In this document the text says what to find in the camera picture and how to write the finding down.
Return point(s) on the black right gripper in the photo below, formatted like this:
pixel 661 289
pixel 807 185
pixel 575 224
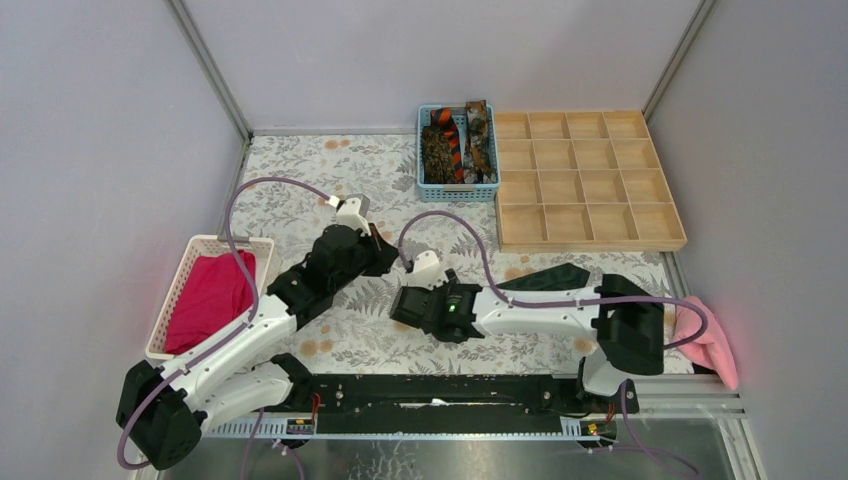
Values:
pixel 444 287

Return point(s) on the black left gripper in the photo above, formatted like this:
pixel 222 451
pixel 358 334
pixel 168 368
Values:
pixel 380 245

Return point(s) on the dark green leaf tie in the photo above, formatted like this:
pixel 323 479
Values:
pixel 566 276

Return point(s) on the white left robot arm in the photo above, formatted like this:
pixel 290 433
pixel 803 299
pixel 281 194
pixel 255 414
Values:
pixel 166 409

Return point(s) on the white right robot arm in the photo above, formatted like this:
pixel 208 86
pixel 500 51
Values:
pixel 625 323

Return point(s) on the white plastic basket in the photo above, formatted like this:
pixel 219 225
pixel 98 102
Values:
pixel 198 246

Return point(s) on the light blue plastic basket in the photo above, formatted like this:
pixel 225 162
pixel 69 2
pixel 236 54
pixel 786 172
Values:
pixel 465 192

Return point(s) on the red cloth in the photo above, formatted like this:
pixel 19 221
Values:
pixel 216 292

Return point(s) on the black gold patterned tie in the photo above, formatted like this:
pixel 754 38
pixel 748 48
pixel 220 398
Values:
pixel 434 154

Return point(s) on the orange grey floral tie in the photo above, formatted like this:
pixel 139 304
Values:
pixel 477 163

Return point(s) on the orange black striped tie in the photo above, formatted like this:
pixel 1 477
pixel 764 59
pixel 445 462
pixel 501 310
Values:
pixel 443 119

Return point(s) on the wooden compartment tray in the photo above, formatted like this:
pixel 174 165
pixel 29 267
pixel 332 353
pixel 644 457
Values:
pixel 585 181

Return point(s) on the pink cloth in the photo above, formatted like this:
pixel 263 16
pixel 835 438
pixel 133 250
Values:
pixel 711 350

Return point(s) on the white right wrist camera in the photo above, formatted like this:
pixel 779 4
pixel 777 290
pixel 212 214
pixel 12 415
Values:
pixel 427 271

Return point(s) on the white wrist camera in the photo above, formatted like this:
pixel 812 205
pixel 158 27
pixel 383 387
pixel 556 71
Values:
pixel 427 271
pixel 351 212

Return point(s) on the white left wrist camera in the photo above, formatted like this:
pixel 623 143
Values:
pixel 351 212

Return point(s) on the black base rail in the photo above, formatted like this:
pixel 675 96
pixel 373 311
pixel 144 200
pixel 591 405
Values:
pixel 500 405

